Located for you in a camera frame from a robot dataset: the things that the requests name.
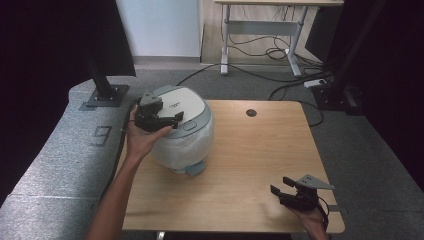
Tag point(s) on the clear plastic bin liner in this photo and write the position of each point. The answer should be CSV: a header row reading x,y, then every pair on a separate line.
x,y
186,146

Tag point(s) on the white-legged wooden desk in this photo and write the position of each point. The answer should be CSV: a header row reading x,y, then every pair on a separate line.
x,y
260,28

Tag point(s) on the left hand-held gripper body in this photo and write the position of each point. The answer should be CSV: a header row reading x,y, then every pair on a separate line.
x,y
150,115

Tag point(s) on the black curtain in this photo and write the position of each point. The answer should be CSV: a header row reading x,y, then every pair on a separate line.
x,y
40,83
400,83

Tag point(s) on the person's right hand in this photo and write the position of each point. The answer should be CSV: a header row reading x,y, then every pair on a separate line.
x,y
311,220

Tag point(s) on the person's left hand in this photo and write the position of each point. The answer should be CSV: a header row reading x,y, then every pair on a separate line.
x,y
143,140

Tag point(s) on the white power strip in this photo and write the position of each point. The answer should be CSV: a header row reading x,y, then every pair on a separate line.
x,y
315,83

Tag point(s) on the white grey rice cooker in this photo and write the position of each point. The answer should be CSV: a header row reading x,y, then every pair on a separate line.
x,y
193,116

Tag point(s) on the black stand base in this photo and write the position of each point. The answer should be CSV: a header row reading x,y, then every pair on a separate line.
x,y
106,95

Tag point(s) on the black metal stand with base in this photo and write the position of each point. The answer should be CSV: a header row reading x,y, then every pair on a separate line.
x,y
336,96

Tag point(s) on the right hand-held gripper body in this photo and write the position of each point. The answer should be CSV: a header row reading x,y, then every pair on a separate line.
x,y
305,196

